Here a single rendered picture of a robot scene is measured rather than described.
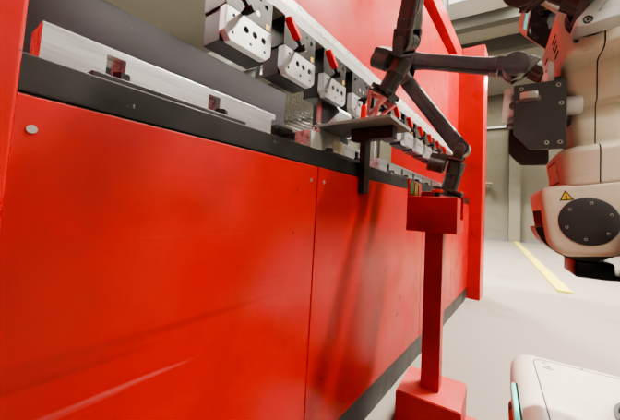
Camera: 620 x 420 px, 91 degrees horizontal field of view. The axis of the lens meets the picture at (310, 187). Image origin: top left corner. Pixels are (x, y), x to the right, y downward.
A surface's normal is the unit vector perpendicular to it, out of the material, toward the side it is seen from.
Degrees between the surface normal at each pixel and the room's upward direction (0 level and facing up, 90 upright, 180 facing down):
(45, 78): 90
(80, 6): 90
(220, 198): 90
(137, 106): 90
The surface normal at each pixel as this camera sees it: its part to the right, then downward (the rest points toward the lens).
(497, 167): -0.52, -0.08
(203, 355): 0.81, 0.01
